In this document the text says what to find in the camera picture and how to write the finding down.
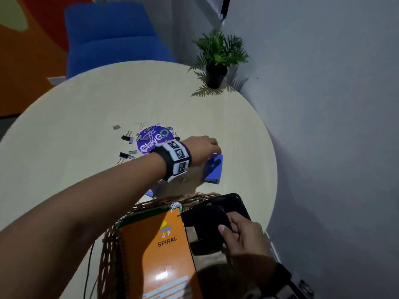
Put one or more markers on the person's right hand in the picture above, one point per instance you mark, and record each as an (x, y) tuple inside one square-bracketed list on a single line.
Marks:
[(249, 239)]

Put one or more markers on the black white right wrist tracker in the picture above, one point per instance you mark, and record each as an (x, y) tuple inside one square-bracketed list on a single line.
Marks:
[(290, 283)]

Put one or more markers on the blue armchair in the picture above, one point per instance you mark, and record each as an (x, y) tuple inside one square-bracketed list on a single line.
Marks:
[(109, 40)]

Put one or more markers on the person's left hand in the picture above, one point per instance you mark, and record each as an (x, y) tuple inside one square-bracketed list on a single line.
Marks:
[(201, 149)]

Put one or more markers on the person's left fingers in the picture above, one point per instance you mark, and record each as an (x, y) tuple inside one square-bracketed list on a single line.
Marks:
[(215, 146)]

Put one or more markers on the green plant in black pot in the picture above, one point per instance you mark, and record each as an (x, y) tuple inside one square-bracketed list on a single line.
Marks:
[(218, 62)]

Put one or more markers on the purple round lid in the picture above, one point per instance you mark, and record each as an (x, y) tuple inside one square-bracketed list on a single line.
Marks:
[(152, 140)]

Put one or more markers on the black white left wrist tracker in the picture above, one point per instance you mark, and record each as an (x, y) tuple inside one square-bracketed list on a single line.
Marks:
[(176, 158)]

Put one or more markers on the brown wicker basket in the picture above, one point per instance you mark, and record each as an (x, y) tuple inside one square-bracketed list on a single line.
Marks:
[(109, 252)]

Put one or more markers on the black white wrist tracker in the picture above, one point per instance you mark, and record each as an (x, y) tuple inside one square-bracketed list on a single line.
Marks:
[(290, 283), (176, 158)]

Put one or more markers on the orange spiral notebook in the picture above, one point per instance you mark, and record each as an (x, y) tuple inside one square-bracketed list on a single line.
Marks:
[(159, 255)]

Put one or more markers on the black framed board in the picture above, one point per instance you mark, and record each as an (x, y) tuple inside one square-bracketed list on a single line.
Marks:
[(225, 7)]

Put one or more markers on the blue small box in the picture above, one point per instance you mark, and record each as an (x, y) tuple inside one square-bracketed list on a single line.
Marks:
[(213, 169)]

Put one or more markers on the person's left forearm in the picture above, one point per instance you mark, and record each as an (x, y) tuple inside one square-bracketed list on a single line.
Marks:
[(78, 214)]

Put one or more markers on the black binder clip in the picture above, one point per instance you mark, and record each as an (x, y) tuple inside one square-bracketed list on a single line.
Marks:
[(126, 137), (124, 156)]

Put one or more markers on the person's right thumb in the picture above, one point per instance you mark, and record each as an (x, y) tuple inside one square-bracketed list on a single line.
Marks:
[(225, 233)]

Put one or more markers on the black plastic holder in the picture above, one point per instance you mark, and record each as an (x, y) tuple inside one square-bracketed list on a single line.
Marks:
[(205, 224)]

